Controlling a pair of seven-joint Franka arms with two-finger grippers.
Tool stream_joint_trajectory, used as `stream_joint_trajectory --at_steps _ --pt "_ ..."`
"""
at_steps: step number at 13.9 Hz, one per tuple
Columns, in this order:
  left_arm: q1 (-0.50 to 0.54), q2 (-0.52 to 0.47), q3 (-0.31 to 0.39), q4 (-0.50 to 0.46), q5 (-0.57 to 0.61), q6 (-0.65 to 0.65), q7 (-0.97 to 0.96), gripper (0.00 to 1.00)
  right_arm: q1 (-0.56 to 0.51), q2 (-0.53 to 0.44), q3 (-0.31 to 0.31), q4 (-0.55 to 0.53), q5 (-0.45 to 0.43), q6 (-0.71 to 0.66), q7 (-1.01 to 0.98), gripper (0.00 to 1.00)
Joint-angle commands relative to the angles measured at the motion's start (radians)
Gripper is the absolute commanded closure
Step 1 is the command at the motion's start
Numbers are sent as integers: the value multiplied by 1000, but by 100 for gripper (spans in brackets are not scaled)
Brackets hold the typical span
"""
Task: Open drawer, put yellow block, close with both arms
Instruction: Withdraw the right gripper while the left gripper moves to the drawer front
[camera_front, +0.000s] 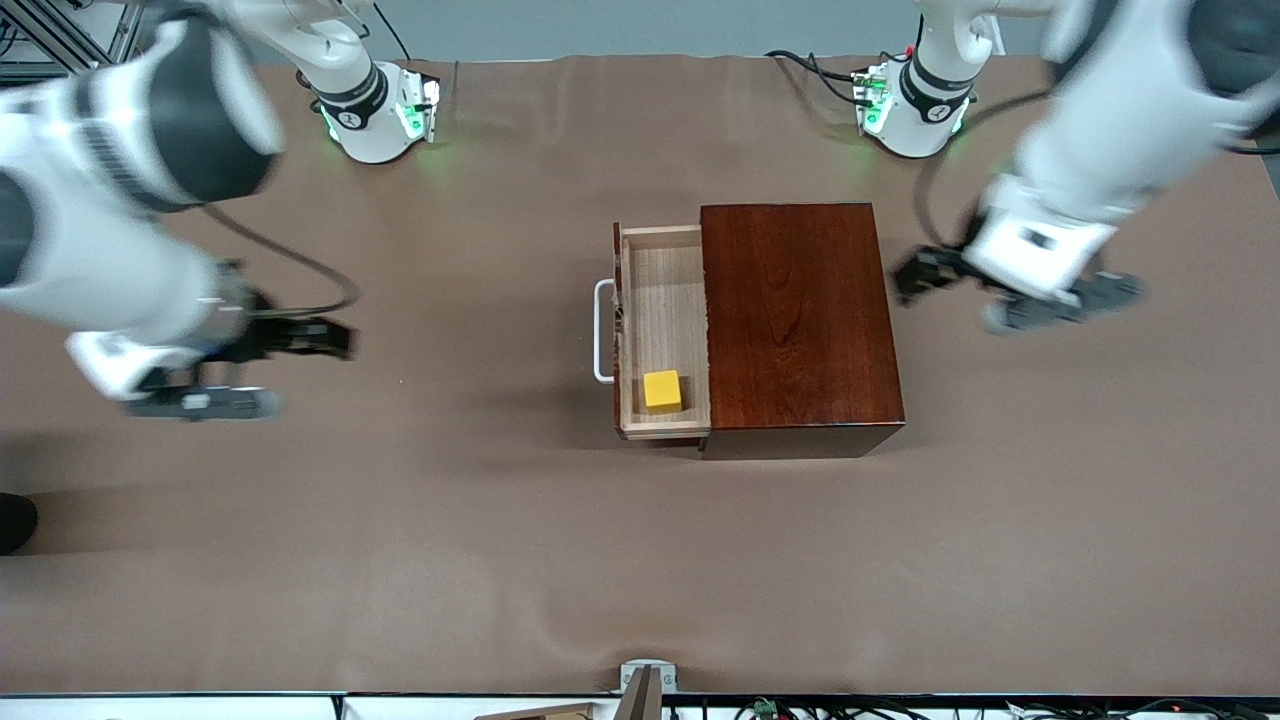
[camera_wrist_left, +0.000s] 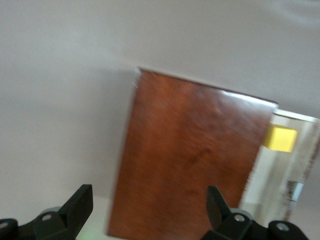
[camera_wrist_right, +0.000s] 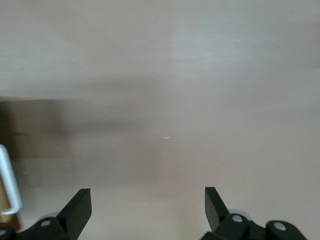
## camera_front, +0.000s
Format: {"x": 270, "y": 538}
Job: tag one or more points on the brown table cloth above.
{"x": 450, "y": 600}

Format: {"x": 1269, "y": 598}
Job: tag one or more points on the grey brown upright pole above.
{"x": 642, "y": 700}

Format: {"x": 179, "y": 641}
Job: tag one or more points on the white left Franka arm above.
{"x": 1130, "y": 120}

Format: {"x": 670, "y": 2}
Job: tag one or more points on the aluminium frame profile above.
{"x": 110, "y": 30}

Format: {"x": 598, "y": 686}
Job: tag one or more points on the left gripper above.
{"x": 938, "y": 268}

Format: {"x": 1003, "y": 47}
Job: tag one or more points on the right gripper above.
{"x": 262, "y": 335}

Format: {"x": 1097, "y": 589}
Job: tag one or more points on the white table edge rail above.
{"x": 200, "y": 710}

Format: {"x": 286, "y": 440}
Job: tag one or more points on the yellow block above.
{"x": 662, "y": 390}

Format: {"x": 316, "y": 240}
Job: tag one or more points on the grey metal bracket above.
{"x": 648, "y": 665}

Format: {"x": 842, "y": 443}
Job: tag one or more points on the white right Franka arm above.
{"x": 100, "y": 260}

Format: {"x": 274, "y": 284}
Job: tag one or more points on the dark brown wooden cabinet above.
{"x": 800, "y": 320}

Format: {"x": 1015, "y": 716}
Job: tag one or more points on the black round object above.
{"x": 15, "y": 522}

